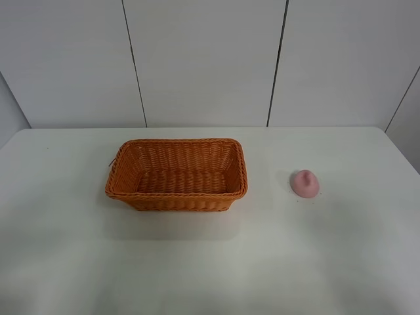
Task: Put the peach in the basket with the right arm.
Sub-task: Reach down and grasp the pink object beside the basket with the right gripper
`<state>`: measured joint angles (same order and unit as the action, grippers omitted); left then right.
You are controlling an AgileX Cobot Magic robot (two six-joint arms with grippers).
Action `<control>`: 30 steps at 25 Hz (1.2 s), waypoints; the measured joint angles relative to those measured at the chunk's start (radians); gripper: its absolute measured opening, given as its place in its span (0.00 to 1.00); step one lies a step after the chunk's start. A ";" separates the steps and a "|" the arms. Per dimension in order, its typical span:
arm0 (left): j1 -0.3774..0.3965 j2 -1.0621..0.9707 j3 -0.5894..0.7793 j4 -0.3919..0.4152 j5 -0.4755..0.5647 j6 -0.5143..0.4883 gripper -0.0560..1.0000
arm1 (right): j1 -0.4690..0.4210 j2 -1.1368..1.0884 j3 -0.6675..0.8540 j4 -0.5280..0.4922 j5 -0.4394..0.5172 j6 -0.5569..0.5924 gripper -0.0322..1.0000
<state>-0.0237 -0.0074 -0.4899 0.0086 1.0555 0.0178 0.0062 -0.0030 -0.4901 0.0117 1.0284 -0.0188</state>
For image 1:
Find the orange woven plastic basket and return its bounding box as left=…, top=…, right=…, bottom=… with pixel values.
left=105, top=138, right=247, bottom=212

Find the pink peach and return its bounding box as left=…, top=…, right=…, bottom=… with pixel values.
left=291, top=170, right=320, bottom=199

